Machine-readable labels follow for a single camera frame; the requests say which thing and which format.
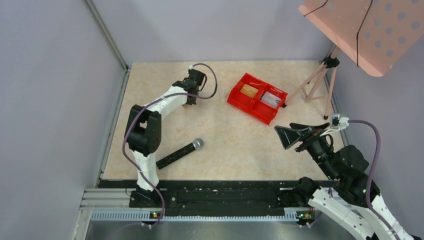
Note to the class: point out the grey slotted cable duct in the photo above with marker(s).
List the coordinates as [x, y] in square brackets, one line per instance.
[147, 216]

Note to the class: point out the black microphone silver head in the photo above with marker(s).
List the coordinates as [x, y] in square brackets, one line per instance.
[197, 144]

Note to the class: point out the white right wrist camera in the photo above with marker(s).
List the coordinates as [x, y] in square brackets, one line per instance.
[338, 121]

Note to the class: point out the orange card in bin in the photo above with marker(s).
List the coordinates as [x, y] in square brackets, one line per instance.
[249, 90]

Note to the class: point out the white card in bin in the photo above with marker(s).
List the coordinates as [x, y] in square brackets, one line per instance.
[270, 100]

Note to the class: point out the red two-compartment plastic bin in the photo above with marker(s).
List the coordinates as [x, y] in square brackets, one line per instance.
[253, 106]

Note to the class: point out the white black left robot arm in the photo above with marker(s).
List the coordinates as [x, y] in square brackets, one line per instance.
[143, 133]

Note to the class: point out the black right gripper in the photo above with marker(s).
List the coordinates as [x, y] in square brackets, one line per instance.
[305, 139]

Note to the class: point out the pink perforated music stand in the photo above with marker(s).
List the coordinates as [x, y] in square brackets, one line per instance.
[372, 33]

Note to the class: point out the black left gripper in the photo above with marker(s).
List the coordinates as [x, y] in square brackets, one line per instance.
[194, 81]

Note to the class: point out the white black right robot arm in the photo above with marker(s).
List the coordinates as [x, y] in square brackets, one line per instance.
[370, 218]

